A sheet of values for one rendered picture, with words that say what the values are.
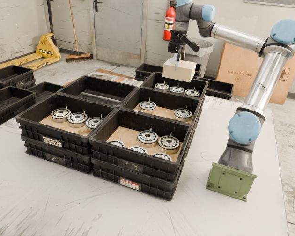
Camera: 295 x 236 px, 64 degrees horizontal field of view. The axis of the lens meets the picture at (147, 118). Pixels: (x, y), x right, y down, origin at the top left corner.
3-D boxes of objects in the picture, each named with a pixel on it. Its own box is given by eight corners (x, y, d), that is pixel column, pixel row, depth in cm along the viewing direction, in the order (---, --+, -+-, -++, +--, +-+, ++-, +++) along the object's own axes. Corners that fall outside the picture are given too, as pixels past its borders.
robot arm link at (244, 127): (251, 151, 100) (301, 38, 103) (254, 147, 87) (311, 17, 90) (224, 139, 105) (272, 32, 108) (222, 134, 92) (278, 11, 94)
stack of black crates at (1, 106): (21, 126, 237) (10, 85, 213) (45, 134, 228) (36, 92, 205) (-16, 149, 205) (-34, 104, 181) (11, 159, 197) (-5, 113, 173)
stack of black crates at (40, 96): (48, 108, 269) (43, 81, 251) (70, 114, 261) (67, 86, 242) (21, 126, 237) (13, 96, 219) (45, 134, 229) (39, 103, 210)
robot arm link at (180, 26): (190, 21, 123) (187, 23, 117) (189, 30, 126) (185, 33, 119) (176, 19, 126) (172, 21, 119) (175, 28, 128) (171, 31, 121)
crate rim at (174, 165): (192, 129, 115) (192, 125, 114) (177, 170, 91) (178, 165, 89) (118, 111, 125) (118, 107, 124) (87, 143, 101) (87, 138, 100)
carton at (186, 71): (194, 75, 139) (196, 62, 135) (189, 82, 129) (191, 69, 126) (168, 70, 144) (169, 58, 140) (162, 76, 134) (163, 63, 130)
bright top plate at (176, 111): (193, 112, 140) (194, 111, 139) (188, 120, 132) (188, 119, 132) (177, 107, 143) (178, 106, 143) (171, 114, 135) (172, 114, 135)
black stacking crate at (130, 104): (198, 116, 144) (202, 100, 138) (188, 144, 120) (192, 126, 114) (138, 103, 154) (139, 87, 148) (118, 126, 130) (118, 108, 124)
